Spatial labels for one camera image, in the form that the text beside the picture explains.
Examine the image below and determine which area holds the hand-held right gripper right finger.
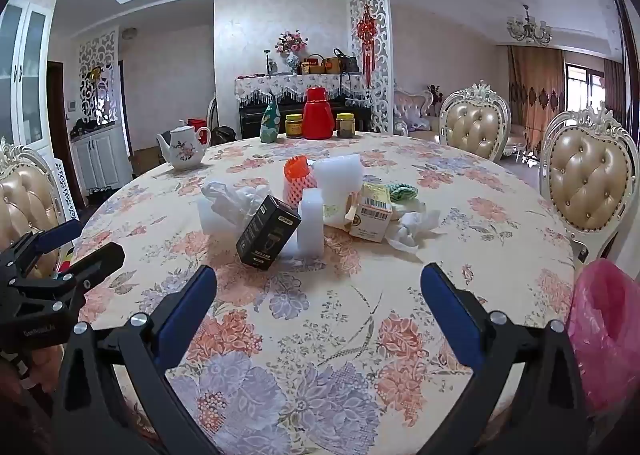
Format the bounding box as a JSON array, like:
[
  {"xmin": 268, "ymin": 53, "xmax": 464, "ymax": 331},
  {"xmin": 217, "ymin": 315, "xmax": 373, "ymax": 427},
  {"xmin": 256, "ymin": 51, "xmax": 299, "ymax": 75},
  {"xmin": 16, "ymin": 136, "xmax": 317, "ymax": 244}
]
[{"xmin": 420, "ymin": 262, "xmax": 588, "ymax": 455}]

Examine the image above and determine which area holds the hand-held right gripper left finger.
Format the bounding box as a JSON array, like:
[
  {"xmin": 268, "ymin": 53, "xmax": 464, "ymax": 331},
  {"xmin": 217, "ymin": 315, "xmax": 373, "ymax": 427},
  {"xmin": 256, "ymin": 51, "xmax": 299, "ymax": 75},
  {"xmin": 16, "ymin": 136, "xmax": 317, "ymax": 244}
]
[{"xmin": 52, "ymin": 265, "xmax": 221, "ymax": 455}]

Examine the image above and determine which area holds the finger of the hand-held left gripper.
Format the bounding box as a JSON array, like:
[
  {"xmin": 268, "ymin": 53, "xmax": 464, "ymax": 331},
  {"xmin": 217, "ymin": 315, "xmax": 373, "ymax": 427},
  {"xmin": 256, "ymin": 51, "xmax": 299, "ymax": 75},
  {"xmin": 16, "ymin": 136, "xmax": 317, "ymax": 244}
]
[
  {"xmin": 10, "ymin": 242, "xmax": 126, "ymax": 306},
  {"xmin": 0, "ymin": 221, "xmax": 83, "ymax": 281}
]

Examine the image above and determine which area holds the yellow carton box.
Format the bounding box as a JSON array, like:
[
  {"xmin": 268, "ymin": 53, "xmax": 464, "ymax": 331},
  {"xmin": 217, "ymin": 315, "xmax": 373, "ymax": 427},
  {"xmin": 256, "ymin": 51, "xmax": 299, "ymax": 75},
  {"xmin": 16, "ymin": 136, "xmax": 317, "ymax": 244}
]
[{"xmin": 345, "ymin": 182, "xmax": 394, "ymax": 241}]

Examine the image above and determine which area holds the pink lined bin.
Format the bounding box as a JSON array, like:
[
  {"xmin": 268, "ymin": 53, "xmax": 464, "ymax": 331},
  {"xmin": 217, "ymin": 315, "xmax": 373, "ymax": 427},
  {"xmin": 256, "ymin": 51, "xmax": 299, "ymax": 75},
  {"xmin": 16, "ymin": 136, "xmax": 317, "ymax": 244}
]
[{"xmin": 567, "ymin": 259, "xmax": 640, "ymax": 418}]

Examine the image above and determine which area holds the orange and white foam net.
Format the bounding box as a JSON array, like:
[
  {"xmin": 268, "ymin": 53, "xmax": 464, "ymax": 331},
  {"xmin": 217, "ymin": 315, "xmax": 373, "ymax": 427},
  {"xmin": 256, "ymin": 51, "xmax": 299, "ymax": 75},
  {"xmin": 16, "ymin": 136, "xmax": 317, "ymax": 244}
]
[{"xmin": 283, "ymin": 156, "xmax": 318, "ymax": 208}]

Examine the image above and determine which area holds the large white foam block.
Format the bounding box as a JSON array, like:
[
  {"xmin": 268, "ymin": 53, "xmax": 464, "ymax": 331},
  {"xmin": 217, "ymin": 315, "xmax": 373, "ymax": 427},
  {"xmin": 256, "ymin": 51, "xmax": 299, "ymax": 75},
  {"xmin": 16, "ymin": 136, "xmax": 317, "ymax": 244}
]
[{"xmin": 312, "ymin": 153, "xmax": 364, "ymax": 226}]

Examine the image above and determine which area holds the beige tufted ornate chair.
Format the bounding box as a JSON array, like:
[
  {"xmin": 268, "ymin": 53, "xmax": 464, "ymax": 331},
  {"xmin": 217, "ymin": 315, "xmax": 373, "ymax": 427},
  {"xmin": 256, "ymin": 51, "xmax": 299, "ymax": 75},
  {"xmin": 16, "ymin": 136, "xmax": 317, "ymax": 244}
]
[
  {"xmin": 0, "ymin": 139, "xmax": 68, "ymax": 281},
  {"xmin": 439, "ymin": 81, "xmax": 512, "ymax": 163},
  {"xmin": 539, "ymin": 107, "xmax": 640, "ymax": 266}
]

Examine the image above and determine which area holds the low white cabinet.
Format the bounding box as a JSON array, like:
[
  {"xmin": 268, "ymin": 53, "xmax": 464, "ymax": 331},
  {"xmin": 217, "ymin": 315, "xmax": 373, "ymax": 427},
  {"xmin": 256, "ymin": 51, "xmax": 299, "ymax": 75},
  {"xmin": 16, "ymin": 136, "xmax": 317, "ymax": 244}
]
[{"xmin": 70, "ymin": 122, "xmax": 133, "ymax": 196}]

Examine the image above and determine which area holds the white crumpled tissue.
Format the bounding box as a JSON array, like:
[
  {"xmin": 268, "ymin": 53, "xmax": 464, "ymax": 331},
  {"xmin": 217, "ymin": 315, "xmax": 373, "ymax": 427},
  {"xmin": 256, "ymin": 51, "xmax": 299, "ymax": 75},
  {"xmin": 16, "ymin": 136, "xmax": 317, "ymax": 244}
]
[{"xmin": 387, "ymin": 200, "xmax": 442, "ymax": 253}]

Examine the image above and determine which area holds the cardboard box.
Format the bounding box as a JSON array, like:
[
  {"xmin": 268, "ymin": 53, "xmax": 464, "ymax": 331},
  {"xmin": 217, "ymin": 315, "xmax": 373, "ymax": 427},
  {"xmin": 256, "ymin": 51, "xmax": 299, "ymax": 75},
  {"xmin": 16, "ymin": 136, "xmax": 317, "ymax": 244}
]
[{"xmin": 131, "ymin": 147, "xmax": 168, "ymax": 176}]

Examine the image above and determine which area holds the black carton box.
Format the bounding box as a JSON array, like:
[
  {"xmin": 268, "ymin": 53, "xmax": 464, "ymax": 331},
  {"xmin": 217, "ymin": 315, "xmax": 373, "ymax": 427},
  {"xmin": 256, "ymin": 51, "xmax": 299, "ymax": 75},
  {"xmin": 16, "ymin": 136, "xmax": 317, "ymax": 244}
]
[{"xmin": 236, "ymin": 195, "xmax": 302, "ymax": 270}]

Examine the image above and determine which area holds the clear crumpled plastic bag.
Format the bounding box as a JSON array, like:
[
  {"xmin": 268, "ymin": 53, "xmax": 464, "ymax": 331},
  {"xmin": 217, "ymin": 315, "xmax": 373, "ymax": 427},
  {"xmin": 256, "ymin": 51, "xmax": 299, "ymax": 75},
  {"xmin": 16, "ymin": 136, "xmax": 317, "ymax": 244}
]
[{"xmin": 198, "ymin": 181, "xmax": 273, "ymax": 238}]

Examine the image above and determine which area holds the green foam net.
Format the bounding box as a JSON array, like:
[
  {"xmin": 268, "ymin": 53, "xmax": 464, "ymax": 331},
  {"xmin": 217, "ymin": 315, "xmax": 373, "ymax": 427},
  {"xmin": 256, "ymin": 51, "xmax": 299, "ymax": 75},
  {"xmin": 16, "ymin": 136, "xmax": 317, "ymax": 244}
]
[{"xmin": 389, "ymin": 182, "xmax": 418, "ymax": 203}]

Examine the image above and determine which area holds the white floral teapot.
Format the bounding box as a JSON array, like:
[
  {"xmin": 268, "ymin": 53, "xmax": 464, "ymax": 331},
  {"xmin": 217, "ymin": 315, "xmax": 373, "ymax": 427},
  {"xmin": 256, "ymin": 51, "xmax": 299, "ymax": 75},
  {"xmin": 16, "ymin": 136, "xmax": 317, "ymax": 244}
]
[{"xmin": 156, "ymin": 120, "xmax": 212, "ymax": 172}]

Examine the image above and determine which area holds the small white foam block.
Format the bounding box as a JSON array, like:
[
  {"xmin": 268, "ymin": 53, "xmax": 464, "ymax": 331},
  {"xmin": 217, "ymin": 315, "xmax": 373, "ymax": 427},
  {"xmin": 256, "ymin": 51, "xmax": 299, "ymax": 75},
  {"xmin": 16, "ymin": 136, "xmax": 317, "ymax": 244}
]
[{"xmin": 297, "ymin": 187, "xmax": 326, "ymax": 256}]

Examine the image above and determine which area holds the tall white glass cabinet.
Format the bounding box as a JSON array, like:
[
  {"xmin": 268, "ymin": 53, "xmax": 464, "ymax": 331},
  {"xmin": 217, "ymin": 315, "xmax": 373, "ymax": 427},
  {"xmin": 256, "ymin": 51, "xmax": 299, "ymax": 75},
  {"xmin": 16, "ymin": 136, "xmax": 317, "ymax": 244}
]
[{"xmin": 0, "ymin": 0, "xmax": 56, "ymax": 160}]

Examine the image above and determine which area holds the red bag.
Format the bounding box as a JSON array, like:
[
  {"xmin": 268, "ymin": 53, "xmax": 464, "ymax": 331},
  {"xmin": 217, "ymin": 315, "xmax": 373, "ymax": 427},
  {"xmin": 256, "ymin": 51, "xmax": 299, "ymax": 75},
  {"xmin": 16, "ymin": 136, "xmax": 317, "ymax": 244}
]
[{"xmin": 187, "ymin": 117, "xmax": 211, "ymax": 143}]

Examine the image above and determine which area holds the white lattice screen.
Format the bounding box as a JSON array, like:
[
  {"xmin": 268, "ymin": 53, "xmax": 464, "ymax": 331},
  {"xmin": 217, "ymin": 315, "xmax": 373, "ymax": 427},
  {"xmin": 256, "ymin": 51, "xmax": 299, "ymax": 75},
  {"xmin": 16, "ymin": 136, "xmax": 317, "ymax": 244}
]
[
  {"xmin": 77, "ymin": 27, "xmax": 121, "ymax": 128},
  {"xmin": 347, "ymin": 0, "xmax": 396, "ymax": 136}
]

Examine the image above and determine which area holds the black piano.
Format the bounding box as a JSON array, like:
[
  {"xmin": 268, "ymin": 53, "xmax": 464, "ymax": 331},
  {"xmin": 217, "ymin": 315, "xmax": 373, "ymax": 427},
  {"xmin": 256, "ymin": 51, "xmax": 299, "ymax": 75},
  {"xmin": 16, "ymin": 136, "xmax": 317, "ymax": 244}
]
[{"xmin": 239, "ymin": 95, "xmax": 373, "ymax": 140}]

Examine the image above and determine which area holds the green patterned bottle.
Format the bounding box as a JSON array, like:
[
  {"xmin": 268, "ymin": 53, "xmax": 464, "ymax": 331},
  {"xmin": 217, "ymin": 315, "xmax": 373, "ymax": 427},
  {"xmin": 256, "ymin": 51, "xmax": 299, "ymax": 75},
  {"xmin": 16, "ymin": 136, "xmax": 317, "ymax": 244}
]
[{"xmin": 260, "ymin": 94, "xmax": 282, "ymax": 143}]

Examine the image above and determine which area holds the ornate white sofa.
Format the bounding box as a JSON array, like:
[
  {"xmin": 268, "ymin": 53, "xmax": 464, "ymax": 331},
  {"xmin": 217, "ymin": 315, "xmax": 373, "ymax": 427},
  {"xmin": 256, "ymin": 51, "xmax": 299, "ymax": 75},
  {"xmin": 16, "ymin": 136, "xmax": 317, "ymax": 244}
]
[{"xmin": 392, "ymin": 82, "xmax": 443, "ymax": 136}]

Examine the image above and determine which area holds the red thermos jug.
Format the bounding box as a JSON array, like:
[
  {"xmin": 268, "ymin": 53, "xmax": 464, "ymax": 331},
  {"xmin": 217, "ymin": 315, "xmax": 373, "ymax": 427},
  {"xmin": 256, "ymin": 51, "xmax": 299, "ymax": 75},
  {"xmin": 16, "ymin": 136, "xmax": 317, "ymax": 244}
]
[{"xmin": 301, "ymin": 87, "xmax": 335, "ymax": 140}]

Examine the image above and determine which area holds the brown patterned curtain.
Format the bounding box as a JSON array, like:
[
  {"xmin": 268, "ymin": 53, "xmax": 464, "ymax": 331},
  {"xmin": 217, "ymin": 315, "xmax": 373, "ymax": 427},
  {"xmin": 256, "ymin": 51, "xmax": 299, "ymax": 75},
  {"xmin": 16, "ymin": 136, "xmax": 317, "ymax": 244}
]
[{"xmin": 507, "ymin": 46, "xmax": 566, "ymax": 150}]

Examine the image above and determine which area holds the floral lace piano cover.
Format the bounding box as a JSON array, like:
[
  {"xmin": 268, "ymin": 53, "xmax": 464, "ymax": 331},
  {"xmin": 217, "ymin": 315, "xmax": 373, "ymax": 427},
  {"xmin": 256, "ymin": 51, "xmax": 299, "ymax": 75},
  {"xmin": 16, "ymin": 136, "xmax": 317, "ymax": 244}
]
[{"xmin": 235, "ymin": 74, "xmax": 368, "ymax": 108}]

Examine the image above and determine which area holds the window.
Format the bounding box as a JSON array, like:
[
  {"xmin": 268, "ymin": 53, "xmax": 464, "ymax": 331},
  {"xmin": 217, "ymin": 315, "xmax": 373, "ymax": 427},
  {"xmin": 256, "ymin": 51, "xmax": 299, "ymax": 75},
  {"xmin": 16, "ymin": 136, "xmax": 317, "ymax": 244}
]
[{"xmin": 565, "ymin": 62, "xmax": 608, "ymax": 110}]

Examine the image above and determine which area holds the black handbag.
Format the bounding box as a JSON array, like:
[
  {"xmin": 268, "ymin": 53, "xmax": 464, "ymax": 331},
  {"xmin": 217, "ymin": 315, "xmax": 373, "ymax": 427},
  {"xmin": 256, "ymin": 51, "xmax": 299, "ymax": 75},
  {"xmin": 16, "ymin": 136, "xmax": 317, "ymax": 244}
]
[{"xmin": 333, "ymin": 48, "xmax": 359, "ymax": 74}]

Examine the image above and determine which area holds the vase of pink flowers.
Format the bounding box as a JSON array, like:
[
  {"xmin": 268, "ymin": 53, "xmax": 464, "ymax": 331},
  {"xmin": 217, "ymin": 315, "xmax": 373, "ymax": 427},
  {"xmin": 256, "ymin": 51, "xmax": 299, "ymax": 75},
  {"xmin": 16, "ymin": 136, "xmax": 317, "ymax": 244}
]
[{"xmin": 276, "ymin": 30, "xmax": 308, "ymax": 76}]

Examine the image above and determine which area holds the chandelier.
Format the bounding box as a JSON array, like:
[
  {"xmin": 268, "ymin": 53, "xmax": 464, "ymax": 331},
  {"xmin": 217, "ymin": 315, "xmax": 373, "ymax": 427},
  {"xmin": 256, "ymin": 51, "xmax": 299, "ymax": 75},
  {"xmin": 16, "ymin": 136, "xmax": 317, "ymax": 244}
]
[{"xmin": 506, "ymin": 5, "xmax": 553, "ymax": 46}]

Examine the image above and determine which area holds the red knot hanging ornament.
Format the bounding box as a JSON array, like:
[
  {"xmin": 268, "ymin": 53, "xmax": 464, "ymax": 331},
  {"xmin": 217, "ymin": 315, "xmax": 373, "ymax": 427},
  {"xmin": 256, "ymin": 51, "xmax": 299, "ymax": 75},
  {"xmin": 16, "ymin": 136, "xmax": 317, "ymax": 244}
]
[{"xmin": 356, "ymin": 5, "xmax": 378, "ymax": 88}]

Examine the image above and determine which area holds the dark wooden door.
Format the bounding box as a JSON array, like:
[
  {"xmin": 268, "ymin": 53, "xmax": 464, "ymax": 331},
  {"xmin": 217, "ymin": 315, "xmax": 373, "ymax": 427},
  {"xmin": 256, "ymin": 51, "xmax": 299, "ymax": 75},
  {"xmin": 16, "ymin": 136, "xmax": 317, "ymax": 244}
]
[{"xmin": 610, "ymin": 0, "xmax": 640, "ymax": 136}]

